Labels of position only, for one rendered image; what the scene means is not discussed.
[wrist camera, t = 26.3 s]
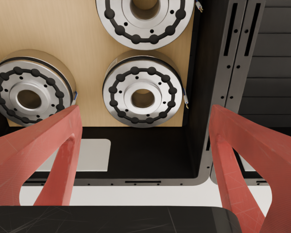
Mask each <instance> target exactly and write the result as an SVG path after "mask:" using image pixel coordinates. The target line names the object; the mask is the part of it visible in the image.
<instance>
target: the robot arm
mask: <svg viewBox="0 0 291 233"><path fill-rule="evenodd" d="M82 129H83V128H82V122H81V116H80V110H79V106H78V105H71V106H69V107H67V108H65V109H63V110H61V111H59V112H57V113H55V114H53V115H52V116H50V117H48V118H46V119H44V120H42V121H40V122H38V123H35V124H33V125H31V126H29V127H26V128H23V129H20V130H18V131H15V132H12V133H10V134H7V135H5V136H2V137H0V233H291V136H288V135H285V134H282V133H280V132H277V131H275V130H272V129H269V128H266V127H264V126H261V125H259V124H256V123H254V122H252V121H250V120H248V119H246V118H244V117H242V116H240V115H238V114H236V113H234V112H232V111H231V110H229V109H227V108H225V107H223V106H220V105H218V104H214V105H213V106H212V110H211V116H210V122H209V136H210V143H211V150H212V159H213V164H214V169H215V173H216V178H217V183H218V189H219V194H220V199H221V203H222V207H215V206H69V204H70V199H71V194H72V190H73V184H74V179H75V174H76V170H77V165H78V160H79V151H80V144H81V137H82ZM58 148H59V149H58ZM232 148H234V149H235V150H236V151H237V152H238V153H239V154H240V155H241V156H242V157H243V158H244V159H245V160H246V161H247V162H248V163H249V164H250V165H251V166H252V167H253V168H254V169H255V170H256V171H257V172H258V173H259V174H260V175H261V176H262V177H263V178H264V179H265V180H266V181H267V182H268V184H269V186H270V188H271V192H272V202H271V205H270V207H269V210H268V212H267V215H266V217H265V216H264V214H263V212H262V211H261V209H260V207H259V205H258V204H257V202H256V200H255V198H254V197H253V195H252V193H251V191H250V190H249V188H248V186H247V184H246V182H245V180H244V178H243V176H242V173H241V170H240V167H239V165H238V162H237V159H236V157H235V154H234V151H233V149H232ZM57 149H58V152H57V155H56V157H55V160H54V163H53V165H52V168H51V171H50V173H49V176H48V179H47V181H46V183H45V185H44V187H43V188H42V190H41V192H40V194H39V195H38V197H37V199H36V201H35V202H34V204H33V206H21V205H20V202H19V194H20V190H21V187H22V185H23V183H24V182H25V181H26V180H27V179H28V178H29V177H30V176H31V175H32V174H33V173H34V172H35V171H36V170H37V169H38V168H39V167H40V166H41V165H42V164H43V163H44V162H45V161H46V160H47V159H48V158H49V157H50V156H51V155H52V154H53V153H54V152H55V151H56V150H57Z"/></svg>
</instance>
